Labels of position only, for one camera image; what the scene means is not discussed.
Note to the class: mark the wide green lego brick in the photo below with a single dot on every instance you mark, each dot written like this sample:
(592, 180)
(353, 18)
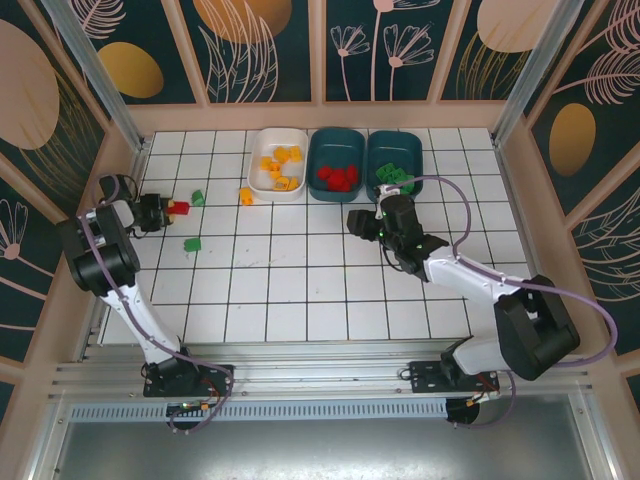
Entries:
(399, 174)

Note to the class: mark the round green lego piece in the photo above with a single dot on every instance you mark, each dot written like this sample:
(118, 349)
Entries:
(384, 173)

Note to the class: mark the teal plastic container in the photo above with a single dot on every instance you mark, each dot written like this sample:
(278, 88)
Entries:
(335, 150)
(395, 147)

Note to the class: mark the round yellow lego piece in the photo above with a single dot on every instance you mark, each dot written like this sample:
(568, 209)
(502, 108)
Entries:
(284, 184)

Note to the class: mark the white plastic container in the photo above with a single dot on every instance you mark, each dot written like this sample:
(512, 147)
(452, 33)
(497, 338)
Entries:
(265, 142)

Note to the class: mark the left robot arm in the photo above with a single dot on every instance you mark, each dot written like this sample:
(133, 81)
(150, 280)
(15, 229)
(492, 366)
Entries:
(100, 260)

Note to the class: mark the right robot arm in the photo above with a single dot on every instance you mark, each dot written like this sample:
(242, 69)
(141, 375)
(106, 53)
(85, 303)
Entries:
(535, 325)

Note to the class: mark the grey metal sheet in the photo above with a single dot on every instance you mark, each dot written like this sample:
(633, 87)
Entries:
(320, 450)

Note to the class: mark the aluminium side rail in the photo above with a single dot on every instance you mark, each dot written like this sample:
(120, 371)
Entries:
(139, 165)
(508, 167)

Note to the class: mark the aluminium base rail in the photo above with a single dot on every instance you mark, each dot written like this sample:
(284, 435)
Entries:
(320, 365)

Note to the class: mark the aluminium corner post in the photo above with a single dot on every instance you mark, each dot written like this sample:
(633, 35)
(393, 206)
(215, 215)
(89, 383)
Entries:
(527, 80)
(98, 75)

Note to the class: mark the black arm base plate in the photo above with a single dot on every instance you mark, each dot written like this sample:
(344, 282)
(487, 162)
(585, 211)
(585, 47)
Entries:
(220, 380)
(422, 375)

